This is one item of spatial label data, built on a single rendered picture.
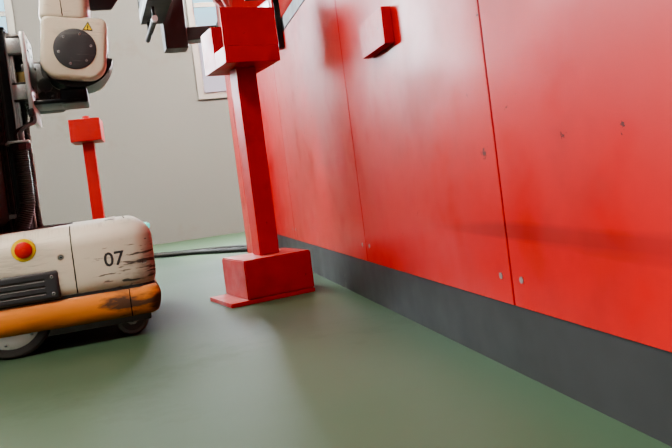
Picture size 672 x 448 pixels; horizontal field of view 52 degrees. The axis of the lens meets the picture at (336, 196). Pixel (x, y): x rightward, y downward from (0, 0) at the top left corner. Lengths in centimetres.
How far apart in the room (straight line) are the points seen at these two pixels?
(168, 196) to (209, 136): 54
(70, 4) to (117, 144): 337
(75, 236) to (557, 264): 114
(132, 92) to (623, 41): 476
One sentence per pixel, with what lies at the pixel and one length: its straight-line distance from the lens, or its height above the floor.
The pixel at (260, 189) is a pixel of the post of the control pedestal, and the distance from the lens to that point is 199.
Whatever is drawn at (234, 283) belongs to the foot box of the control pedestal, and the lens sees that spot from 200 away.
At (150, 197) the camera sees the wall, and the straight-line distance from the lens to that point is 526.
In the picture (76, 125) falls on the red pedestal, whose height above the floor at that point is 77.
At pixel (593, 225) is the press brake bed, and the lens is 82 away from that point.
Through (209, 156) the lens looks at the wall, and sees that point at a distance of 531.
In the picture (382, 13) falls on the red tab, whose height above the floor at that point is 61.
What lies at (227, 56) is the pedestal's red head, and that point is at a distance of 193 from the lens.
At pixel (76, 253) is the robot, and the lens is 169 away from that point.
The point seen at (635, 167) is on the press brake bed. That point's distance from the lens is 75.
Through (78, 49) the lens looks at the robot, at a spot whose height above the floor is 72.
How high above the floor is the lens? 31
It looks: 1 degrees down
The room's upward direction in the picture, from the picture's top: 7 degrees counter-clockwise
